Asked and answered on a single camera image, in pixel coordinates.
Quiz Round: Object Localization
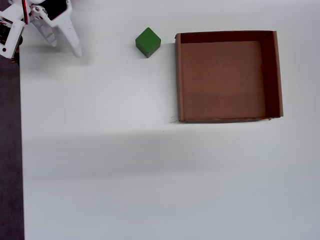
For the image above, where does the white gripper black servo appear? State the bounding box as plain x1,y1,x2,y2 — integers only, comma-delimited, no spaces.
30,0,83,59

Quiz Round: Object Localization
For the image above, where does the green cube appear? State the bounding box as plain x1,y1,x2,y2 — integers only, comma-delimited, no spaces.
135,27,162,59

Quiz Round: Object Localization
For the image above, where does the brown cardboard box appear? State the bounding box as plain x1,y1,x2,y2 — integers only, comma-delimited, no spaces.
174,30,284,124

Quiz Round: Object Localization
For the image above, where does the brown table clamp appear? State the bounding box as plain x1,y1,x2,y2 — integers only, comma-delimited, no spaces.
10,48,21,67

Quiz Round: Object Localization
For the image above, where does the red servo wire on gripper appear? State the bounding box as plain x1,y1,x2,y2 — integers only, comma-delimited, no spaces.
20,0,29,25

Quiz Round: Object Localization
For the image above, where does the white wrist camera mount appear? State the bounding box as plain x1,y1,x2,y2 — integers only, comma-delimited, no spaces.
0,3,26,60

